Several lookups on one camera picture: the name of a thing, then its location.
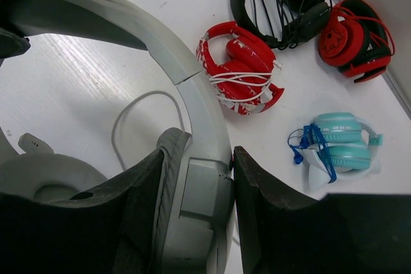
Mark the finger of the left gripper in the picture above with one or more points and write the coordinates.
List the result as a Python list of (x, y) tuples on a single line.
[(12, 41)]

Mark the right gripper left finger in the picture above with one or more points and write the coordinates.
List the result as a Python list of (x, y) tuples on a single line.
[(70, 219)]

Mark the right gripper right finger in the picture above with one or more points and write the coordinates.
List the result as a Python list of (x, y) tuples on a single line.
[(285, 231)]

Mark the white grey headphones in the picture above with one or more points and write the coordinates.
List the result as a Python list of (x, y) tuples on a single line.
[(106, 83)]

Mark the red white headphones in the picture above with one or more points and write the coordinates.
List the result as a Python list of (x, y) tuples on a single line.
[(244, 83)]

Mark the red black headphones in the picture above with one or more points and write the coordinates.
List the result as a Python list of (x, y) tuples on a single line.
[(356, 41)]

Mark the black headset with cable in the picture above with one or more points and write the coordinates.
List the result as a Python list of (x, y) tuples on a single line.
[(300, 20)]

